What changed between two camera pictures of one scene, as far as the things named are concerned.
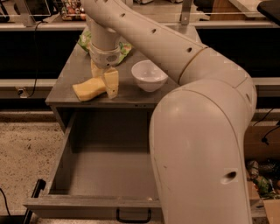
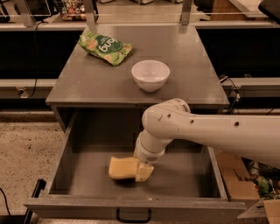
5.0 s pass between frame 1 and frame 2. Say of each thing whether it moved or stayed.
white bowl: stayed
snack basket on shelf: stayed
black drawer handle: stayed
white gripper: moved
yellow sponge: moved
